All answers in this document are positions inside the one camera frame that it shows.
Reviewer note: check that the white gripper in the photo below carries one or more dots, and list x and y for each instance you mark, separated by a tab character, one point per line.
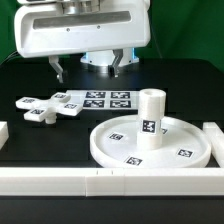
60	28

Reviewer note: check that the white cross-shaped table base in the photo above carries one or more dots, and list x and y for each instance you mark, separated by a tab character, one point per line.
45	110

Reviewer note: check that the white round table top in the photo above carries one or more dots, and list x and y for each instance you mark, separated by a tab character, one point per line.
126	142

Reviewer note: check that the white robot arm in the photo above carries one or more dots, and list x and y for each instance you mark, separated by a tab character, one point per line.
100	60

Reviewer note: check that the white marker tag plate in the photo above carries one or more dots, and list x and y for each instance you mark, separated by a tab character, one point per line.
105	99

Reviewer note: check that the white left barrier block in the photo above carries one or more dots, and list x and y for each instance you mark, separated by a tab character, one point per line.
4	135

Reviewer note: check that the white barrier block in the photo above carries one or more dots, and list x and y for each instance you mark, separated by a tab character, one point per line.
216	137
4	135

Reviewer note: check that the white right barrier block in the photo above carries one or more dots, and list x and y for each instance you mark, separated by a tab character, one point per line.
216	137

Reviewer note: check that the white front barrier rail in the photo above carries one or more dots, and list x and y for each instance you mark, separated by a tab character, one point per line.
111	182

